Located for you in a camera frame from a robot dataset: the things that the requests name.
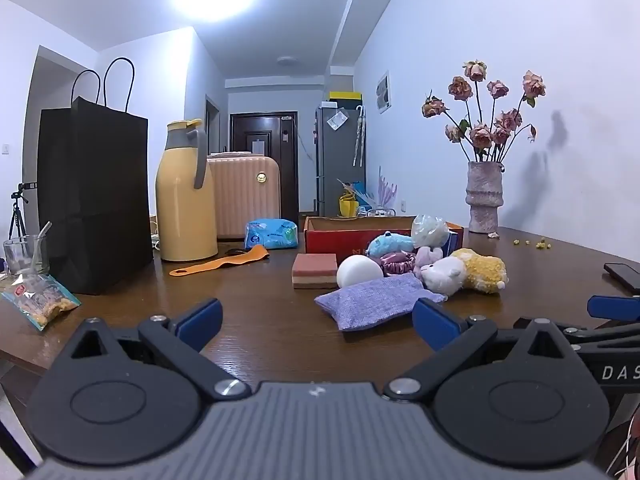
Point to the clear bag on refrigerator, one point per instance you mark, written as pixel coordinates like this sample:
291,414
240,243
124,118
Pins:
337,119

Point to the lavender fabric pouch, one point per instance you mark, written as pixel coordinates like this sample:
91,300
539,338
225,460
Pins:
370,300

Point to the grey refrigerator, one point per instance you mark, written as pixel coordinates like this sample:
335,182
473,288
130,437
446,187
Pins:
340,170

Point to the grey ceramic vase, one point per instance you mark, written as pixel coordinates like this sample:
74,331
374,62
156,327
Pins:
482,200

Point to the pink layered sponge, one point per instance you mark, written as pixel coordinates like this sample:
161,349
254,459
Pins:
315,270

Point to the scattered dried flower buds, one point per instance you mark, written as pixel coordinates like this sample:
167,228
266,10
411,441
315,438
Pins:
541,245

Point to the black paper bag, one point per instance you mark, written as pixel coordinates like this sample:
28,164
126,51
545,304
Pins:
95,185

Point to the clear snack packet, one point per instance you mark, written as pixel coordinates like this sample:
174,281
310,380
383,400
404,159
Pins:
35,302

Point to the metal storage rack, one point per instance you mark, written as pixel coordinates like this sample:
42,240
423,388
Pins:
380,210

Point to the white and yellow sheep plush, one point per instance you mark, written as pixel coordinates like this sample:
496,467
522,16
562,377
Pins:
480,270

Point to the bunch of dried roses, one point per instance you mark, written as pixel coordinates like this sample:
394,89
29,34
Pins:
482,135

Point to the spoon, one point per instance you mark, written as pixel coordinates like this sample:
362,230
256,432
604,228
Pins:
44,232

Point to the small round ceiling lamp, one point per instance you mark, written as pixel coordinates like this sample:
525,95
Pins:
287,61

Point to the red cardboard box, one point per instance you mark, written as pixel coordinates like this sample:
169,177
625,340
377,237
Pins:
330,240

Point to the pale purple small plush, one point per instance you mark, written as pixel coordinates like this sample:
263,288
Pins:
427,257

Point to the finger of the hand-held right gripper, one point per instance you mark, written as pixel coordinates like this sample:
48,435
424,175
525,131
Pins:
600,336
615,307

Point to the blue tissue pack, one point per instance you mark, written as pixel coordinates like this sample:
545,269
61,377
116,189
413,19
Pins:
270,234

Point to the purple feathery decoration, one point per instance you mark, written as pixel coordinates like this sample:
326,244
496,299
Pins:
386,192

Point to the glass cup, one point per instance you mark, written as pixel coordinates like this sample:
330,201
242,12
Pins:
25,257

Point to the clear bagged white item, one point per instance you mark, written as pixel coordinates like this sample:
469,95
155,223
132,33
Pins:
430,230

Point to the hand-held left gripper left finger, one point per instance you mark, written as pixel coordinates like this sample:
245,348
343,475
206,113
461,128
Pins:
200,321

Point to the white folded umbrella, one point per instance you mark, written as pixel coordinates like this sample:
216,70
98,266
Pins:
358,140

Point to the yellow box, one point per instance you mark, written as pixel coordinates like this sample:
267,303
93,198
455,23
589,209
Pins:
345,96

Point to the small black object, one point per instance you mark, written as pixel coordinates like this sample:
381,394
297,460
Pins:
234,251

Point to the black phone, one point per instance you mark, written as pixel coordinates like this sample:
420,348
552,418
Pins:
625,276

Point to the side room door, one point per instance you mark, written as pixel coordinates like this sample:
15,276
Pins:
212,125

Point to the black tripod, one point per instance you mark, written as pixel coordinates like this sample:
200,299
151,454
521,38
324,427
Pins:
17,210

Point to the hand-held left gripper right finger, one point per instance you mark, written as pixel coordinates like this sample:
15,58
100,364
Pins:
435,325

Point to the yellow thermos jug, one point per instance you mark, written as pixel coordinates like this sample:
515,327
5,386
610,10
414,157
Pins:
182,210

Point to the wall picture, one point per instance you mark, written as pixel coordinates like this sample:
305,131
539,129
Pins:
383,92

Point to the blue fish plush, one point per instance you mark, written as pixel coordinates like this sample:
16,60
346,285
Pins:
390,244

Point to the purple satin scrunchie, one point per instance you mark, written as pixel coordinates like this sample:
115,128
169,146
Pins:
397,264

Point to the pink ribbed suitcase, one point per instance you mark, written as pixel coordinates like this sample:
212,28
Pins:
245,195

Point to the white soft ball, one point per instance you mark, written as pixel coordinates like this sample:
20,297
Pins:
357,271

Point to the dark entrance door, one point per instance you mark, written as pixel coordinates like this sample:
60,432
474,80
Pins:
265,130

